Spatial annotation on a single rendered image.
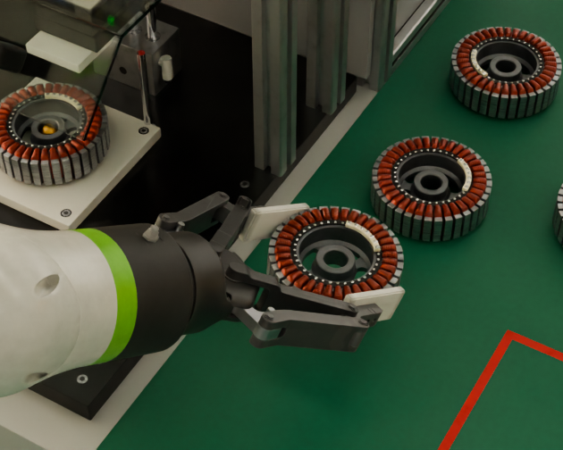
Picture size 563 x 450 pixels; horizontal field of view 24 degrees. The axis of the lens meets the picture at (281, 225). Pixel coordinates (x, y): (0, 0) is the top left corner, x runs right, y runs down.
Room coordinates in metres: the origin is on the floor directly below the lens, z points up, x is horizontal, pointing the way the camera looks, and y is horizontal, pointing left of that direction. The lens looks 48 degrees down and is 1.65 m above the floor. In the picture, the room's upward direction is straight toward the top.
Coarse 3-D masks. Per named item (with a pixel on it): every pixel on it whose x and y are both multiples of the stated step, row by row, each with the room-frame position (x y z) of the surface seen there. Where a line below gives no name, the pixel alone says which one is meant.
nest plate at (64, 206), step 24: (120, 120) 0.93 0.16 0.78; (120, 144) 0.90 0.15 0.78; (144, 144) 0.90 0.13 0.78; (96, 168) 0.87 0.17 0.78; (120, 168) 0.87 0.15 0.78; (0, 192) 0.83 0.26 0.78; (24, 192) 0.83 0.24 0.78; (48, 192) 0.83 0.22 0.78; (72, 192) 0.83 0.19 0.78; (96, 192) 0.83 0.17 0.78; (48, 216) 0.80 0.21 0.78; (72, 216) 0.80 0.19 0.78
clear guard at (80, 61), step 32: (0, 0) 0.76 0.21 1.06; (32, 0) 0.76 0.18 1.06; (64, 0) 0.76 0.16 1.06; (96, 0) 0.76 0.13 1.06; (128, 0) 0.76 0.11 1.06; (160, 0) 0.76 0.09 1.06; (0, 32) 0.75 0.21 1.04; (32, 32) 0.74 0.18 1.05; (64, 32) 0.73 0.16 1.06; (96, 32) 0.72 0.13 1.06; (128, 32) 0.72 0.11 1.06; (32, 64) 0.72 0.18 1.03; (64, 64) 0.71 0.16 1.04; (96, 64) 0.71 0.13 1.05; (0, 96) 0.71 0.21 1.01; (32, 96) 0.70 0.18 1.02; (64, 96) 0.70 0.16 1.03; (96, 96) 0.69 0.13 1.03; (64, 128) 0.68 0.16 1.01
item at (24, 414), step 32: (352, 96) 1.00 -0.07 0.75; (320, 160) 0.91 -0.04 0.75; (288, 192) 0.87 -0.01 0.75; (160, 352) 0.68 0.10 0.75; (128, 384) 0.64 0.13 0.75; (0, 416) 0.61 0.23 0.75; (32, 416) 0.61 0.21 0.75; (64, 416) 0.61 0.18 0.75; (96, 416) 0.61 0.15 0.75; (0, 448) 0.60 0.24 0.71; (32, 448) 0.58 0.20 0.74; (64, 448) 0.58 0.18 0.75; (96, 448) 0.58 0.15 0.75
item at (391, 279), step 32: (288, 224) 0.73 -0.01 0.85; (320, 224) 0.74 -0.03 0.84; (352, 224) 0.74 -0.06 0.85; (384, 224) 0.74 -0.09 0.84; (288, 256) 0.70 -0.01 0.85; (320, 256) 0.71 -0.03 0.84; (352, 256) 0.71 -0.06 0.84; (384, 256) 0.70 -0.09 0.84; (320, 288) 0.66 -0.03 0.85; (352, 288) 0.66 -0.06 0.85
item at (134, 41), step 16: (144, 32) 1.01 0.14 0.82; (160, 32) 1.01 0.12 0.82; (176, 32) 1.02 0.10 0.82; (128, 48) 0.99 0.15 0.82; (144, 48) 0.99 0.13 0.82; (160, 48) 0.99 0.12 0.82; (176, 48) 1.02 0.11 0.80; (128, 64) 0.99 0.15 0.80; (176, 64) 1.01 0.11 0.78; (128, 80) 1.00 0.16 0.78; (160, 80) 0.99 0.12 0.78
